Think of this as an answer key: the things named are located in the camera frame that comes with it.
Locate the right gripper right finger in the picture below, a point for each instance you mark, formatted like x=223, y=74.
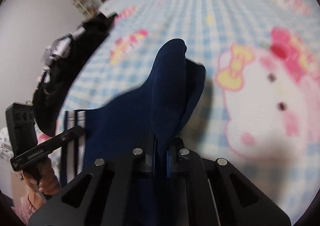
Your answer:
x=206, y=192

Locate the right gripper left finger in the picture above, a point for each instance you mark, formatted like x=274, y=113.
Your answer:
x=118, y=192

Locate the navy striped sweater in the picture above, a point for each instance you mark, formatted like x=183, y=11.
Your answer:
x=162, y=105

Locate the blue checkered cartoon blanket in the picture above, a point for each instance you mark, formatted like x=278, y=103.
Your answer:
x=260, y=103

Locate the black and white clothes pile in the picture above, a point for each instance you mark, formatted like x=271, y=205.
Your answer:
x=62, y=62

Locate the white shelf rack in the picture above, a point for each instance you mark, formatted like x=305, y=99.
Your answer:
x=86, y=7

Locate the person's left hand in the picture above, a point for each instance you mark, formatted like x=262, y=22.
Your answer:
x=48, y=183

